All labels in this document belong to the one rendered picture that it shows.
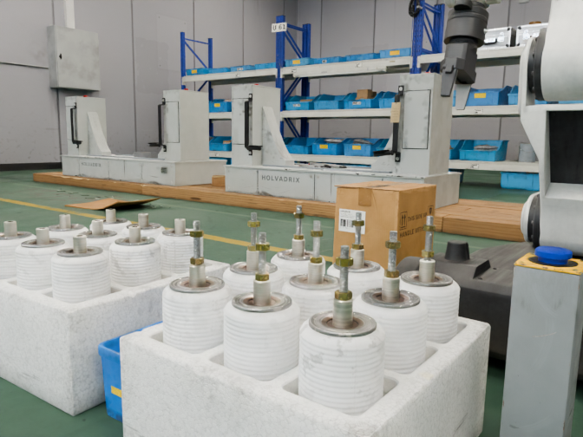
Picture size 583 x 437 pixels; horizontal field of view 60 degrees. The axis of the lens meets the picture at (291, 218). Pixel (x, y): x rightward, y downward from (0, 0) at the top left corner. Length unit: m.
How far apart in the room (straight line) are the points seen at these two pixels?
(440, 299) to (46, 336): 0.64
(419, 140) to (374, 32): 7.57
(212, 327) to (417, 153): 2.24
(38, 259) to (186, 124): 3.07
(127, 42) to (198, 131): 4.30
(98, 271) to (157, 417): 0.31
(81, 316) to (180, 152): 3.15
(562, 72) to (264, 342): 0.76
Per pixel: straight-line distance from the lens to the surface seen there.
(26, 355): 1.04
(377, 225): 1.66
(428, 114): 2.80
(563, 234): 1.23
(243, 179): 3.44
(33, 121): 7.38
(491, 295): 1.04
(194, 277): 0.71
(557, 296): 0.66
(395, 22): 10.12
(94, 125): 5.14
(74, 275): 0.93
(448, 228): 2.64
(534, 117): 1.13
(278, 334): 0.62
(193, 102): 4.07
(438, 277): 0.80
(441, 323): 0.76
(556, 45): 1.11
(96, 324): 0.93
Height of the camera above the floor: 0.46
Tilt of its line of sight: 9 degrees down
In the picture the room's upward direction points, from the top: 1 degrees clockwise
